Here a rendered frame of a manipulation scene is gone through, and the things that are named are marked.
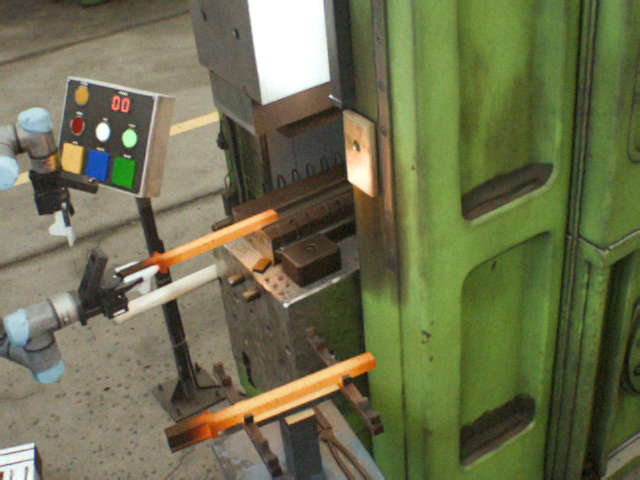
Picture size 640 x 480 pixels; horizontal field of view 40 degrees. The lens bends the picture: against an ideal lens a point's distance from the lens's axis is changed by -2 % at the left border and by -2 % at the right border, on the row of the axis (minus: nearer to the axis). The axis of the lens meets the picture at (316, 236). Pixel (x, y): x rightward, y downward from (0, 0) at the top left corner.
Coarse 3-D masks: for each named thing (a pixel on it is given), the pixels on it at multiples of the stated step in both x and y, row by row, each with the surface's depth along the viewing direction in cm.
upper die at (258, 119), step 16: (224, 80) 201; (224, 96) 204; (240, 96) 196; (288, 96) 197; (304, 96) 200; (320, 96) 202; (224, 112) 207; (240, 112) 199; (256, 112) 194; (272, 112) 197; (288, 112) 199; (304, 112) 202; (256, 128) 196; (272, 128) 199
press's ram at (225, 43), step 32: (192, 0) 198; (224, 0) 184; (256, 0) 176; (288, 0) 180; (320, 0) 184; (224, 32) 190; (256, 32) 179; (288, 32) 184; (320, 32) 188; (224, 64) 197; (256, 64) 183; (288, 64) 187; (320, 64) 192; (256, 96) 189
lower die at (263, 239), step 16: (320, 176) 237; (336, 176) 234; (272, 192) 233; (288, 192) 230; (304, 192) 229; (240, 208) 228; (256, 208) 225; (272, 208) 225; (304, 208) 221; (320, 208) 222; (336, 208) 222; (352, 208) 224; (272, 224) 218; (288, 224) 218; (304, 224) 217; (320, 224) 220; (256, 240) 222; (272, 240) 214; (288, 240) 216; (272, 256) 217
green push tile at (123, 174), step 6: (120, 162) 242; (126, 162) 241; (132, 162) 240; (114, 168) 244; (120, 168) 242; (126, 168) 241; (132, 168) 240; (114, 174) 244; (120, 174) 243; (126, 174) 241; (132, 174) 240; (114, 180) 244; (120, 180) 243; (126, 180) 242; (132, 180) 241; (126, 186) 242; (132, 186) 241
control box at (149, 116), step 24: (72, 96) 251; (96, 96) 247; (120, 96) 242; (144, 96) 238; (168, 96) 240; (72, 120) 251; (96, 120) 247; (120, 120) 243; (144, 120) 238; (168, 120) 242; (72, 144) 252; (96, 144) 247; (120, 144) 243; (144, 144) 239; (144, 168) 239; (144, 192) 241
